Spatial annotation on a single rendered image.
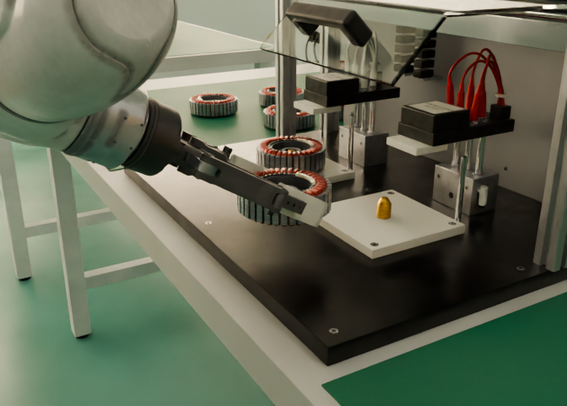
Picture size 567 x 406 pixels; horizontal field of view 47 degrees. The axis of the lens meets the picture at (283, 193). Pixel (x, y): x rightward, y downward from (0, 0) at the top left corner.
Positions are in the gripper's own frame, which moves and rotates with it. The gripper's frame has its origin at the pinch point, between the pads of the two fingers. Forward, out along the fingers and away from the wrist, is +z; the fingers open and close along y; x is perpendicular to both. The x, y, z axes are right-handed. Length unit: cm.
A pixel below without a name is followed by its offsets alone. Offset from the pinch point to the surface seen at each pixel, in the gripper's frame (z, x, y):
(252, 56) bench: 72, 27, -158
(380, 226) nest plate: 14.2, 1.1, 2.4
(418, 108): 13.9, 16.9, -0.7
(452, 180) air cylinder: 25.3, 10.8, -0.2
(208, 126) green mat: 20, 1, -65
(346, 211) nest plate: 13.5, 0.6, -3.9
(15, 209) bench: 16, -57, -160
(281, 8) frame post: 12, 26, -42
